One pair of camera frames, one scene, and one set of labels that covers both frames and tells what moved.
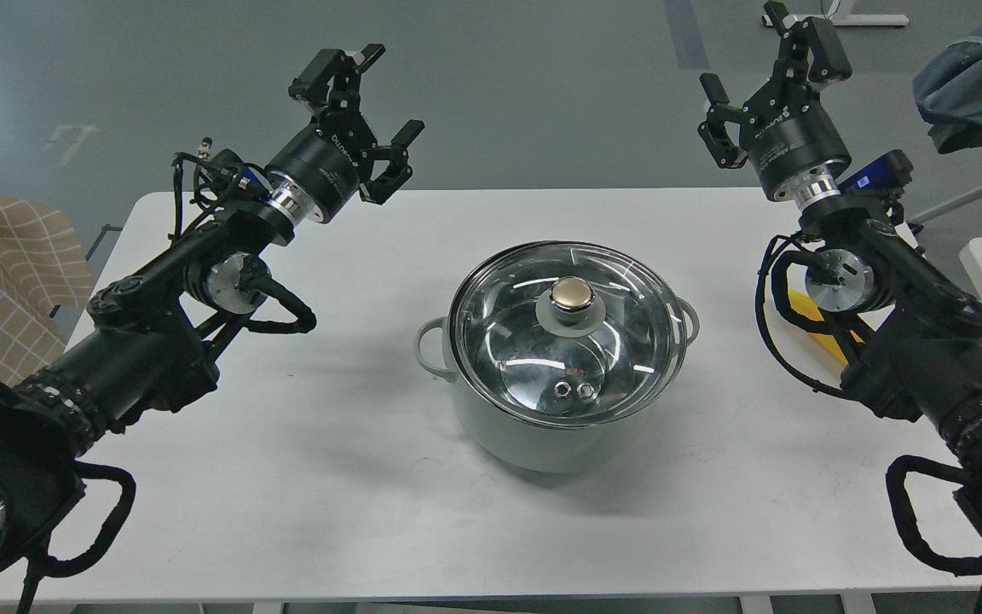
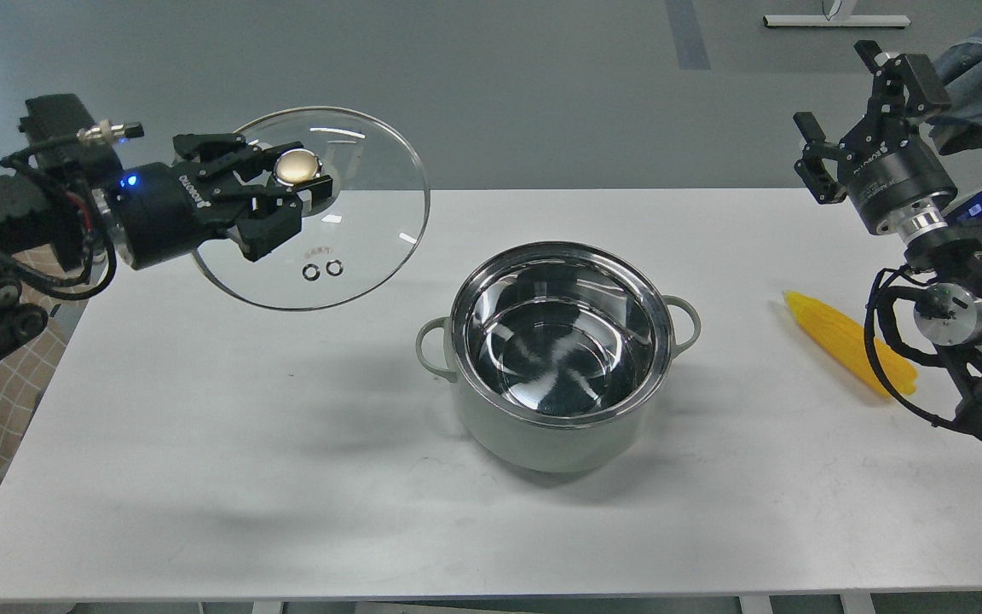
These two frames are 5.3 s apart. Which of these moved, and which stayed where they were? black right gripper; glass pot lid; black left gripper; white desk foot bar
Moved: glass pot lid; black left gripper; black right gripper
Stayed: white desk foot bar
